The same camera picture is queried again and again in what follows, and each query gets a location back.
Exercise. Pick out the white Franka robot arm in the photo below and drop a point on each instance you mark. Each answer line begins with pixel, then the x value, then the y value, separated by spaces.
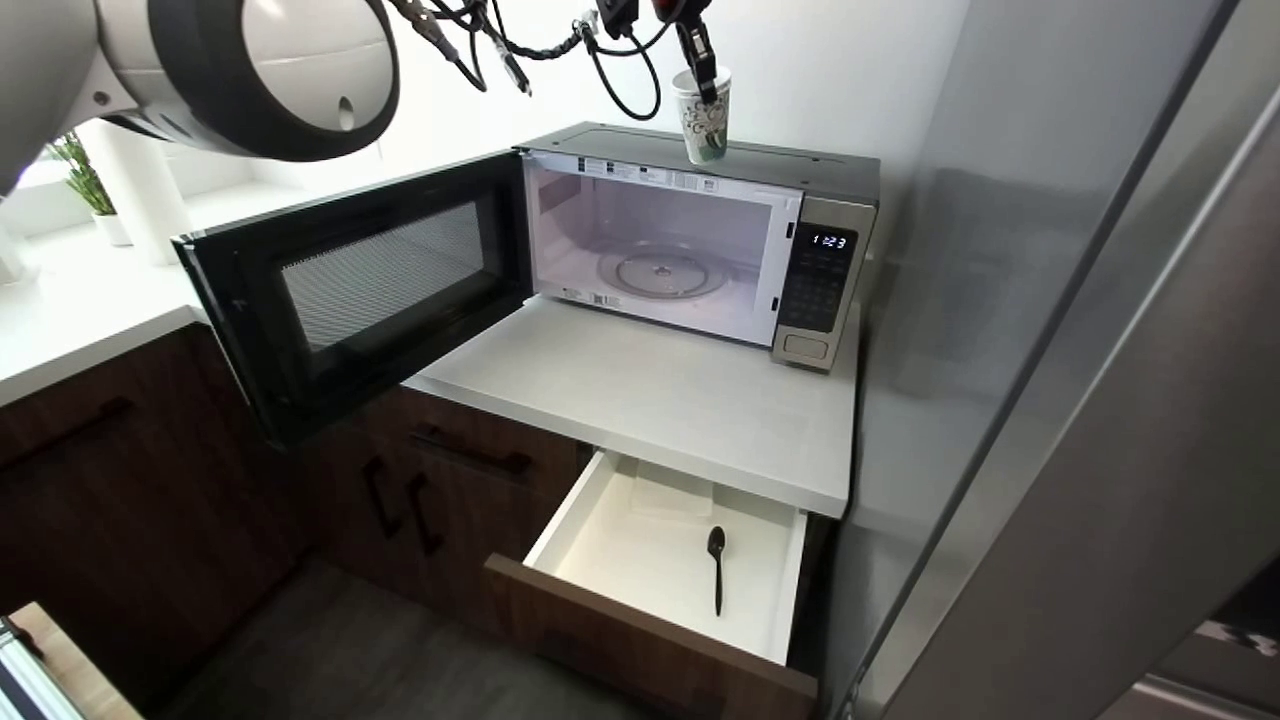
pixel 200 67

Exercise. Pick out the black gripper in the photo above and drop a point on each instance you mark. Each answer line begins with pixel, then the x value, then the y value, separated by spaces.
pixel 667 10

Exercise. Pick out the black microwave door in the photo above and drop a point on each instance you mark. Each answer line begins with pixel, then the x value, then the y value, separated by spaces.
pixel 254 333

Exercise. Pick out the stainless steel refrigerator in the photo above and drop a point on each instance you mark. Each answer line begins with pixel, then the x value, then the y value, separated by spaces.
pixel 1067 360

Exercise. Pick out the silver microwave oven body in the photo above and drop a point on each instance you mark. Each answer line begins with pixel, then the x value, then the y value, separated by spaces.
pixel 834 203

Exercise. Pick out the dark brown wooden cabinet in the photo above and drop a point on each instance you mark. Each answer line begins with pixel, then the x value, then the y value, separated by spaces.
pixel 135 520

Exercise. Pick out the light wooden table board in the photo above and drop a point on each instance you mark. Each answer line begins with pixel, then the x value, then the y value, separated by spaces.
pixel 82 665

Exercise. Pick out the small green potted plant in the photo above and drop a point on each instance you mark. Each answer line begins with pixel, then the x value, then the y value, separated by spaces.
pixel 82 173

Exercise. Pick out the patterned white paper cup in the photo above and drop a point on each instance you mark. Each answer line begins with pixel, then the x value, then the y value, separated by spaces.
pixel 705 124

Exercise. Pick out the white paper towel roll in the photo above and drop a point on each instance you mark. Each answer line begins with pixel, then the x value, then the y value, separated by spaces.
pixel 146 187

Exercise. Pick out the black plastic spoon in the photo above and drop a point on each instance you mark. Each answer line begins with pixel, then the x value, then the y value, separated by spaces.
pixel 718 562

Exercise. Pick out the open white wooden drawer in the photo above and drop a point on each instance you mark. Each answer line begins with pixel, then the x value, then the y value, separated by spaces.
pixel 655 562

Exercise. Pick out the glass microwave turntable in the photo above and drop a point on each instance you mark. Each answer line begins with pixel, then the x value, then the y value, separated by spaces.
pixel 662 279

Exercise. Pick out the aluminium frame profile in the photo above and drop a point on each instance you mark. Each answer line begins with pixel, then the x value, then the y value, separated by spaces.
pixel 27 684

